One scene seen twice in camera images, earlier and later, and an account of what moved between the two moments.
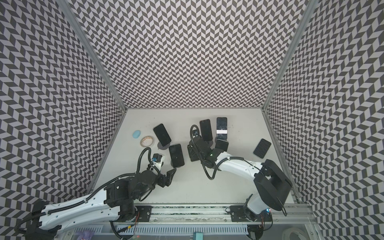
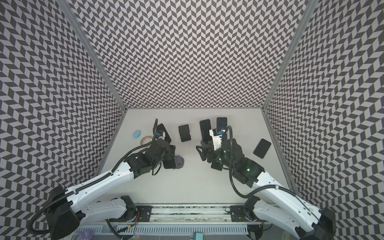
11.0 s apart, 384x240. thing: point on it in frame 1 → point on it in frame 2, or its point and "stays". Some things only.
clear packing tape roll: [146, 141] stays
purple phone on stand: [206, 130] stays
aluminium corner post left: [76, 24] stays
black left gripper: [168, 179] → [170, 152]
